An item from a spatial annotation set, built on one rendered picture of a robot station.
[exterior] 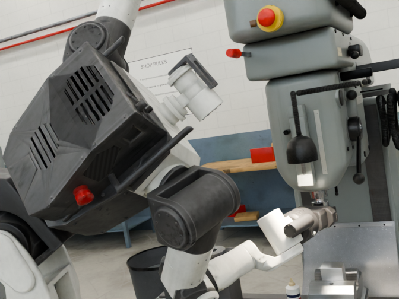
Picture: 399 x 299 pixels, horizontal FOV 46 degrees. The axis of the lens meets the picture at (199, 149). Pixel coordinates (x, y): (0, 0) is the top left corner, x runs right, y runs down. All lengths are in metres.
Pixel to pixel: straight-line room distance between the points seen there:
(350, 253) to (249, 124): 4.25
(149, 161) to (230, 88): 5.12
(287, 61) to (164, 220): 0.58
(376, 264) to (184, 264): 0.93
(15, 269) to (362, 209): 1.18
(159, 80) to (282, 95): 5.15
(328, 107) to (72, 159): 0.69
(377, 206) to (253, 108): 4.21
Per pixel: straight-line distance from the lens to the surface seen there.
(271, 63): 1.24
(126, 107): 0.79
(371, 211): 1.76
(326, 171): 1.27
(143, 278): 3.18
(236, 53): 1.15
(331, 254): 1.77
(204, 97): 0.96
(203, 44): 6.08
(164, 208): 0.81
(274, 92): 1.28
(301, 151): 1.11
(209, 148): 6.10
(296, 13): 1.13
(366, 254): 1.75
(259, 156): 5.26
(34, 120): 0.94
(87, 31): 1.07
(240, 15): 1.17
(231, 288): 1.50
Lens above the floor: 1.58
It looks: 5 degrees down
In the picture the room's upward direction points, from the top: 9 degrees counter-clockwise
